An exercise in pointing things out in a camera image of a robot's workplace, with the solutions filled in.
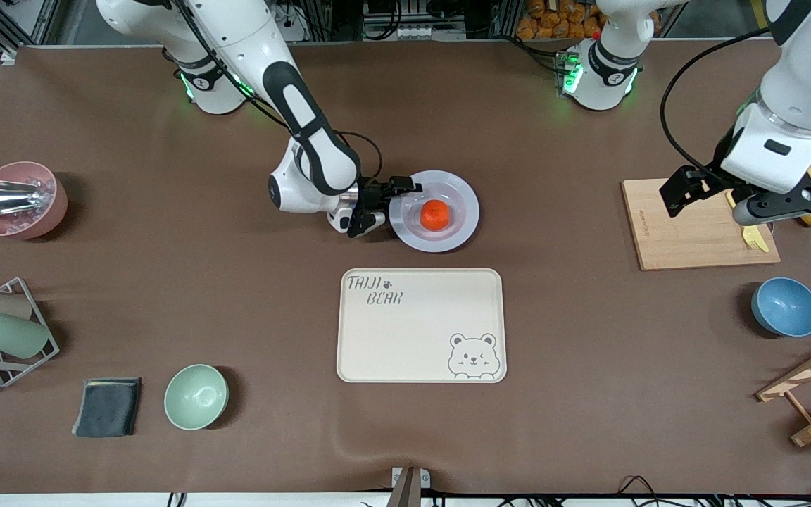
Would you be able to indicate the clear ice cubes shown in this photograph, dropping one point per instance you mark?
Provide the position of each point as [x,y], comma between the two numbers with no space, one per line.
[8,222]

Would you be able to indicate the white slim power strip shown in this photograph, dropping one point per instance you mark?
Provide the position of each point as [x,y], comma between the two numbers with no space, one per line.
[430,32]

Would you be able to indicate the pile of orange buns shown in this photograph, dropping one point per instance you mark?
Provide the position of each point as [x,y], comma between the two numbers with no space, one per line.
[553,21]

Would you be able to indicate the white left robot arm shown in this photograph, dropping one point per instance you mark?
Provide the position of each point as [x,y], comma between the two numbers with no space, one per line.
[800,77]

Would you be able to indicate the pale green bowl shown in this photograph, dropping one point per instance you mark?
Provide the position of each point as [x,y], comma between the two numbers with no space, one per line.
[196,397]

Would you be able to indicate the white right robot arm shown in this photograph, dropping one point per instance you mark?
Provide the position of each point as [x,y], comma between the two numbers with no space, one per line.
[321,169]

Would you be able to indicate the wooden cutting board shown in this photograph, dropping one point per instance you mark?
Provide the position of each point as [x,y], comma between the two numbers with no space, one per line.
[687,239]

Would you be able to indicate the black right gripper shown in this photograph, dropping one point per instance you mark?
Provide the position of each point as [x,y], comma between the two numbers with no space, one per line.
[370,196]

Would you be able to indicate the dark grey folded cloth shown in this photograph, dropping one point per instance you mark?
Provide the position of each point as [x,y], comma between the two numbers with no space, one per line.
[106,408]

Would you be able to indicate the orange fruit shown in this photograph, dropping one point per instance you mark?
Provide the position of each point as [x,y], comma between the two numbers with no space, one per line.
[436,215]

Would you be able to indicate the pink bowl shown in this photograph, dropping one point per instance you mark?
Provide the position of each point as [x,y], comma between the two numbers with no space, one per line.
[46,222]

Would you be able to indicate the white power strip with plugs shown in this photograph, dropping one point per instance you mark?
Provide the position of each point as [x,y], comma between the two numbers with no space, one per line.
[294,28]

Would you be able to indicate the yellow plastic fork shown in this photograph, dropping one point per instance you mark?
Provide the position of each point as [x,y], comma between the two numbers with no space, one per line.
[750,238]

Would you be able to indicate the lavender round plate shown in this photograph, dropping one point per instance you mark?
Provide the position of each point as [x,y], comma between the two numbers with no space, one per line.
[448,236]

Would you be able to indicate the blue bowl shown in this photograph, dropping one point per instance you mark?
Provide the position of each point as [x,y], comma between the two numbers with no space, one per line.
[787,308]

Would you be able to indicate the cream bear print tray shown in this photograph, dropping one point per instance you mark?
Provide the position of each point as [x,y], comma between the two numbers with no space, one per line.
[412,331]

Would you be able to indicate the wooden drying rack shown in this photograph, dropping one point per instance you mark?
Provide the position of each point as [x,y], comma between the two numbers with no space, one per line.
[800,377]

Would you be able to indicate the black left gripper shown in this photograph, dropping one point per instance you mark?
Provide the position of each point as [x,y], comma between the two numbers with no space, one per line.
[709,177]

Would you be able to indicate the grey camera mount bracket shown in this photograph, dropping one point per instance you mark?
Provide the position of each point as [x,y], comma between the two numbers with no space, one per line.
[407,486]

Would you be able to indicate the mint green cup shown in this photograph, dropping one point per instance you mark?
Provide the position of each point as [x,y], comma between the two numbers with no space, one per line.
[11,335]

